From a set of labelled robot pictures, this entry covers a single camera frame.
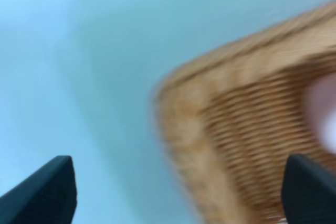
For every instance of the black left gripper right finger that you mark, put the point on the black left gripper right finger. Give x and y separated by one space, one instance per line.
308 192

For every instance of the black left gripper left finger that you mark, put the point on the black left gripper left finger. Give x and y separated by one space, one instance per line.
49 195

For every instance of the pink peach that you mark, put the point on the pink peach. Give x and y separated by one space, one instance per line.
320 111

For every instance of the orange woven basket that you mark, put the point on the orange woven basket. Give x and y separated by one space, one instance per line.
230 118

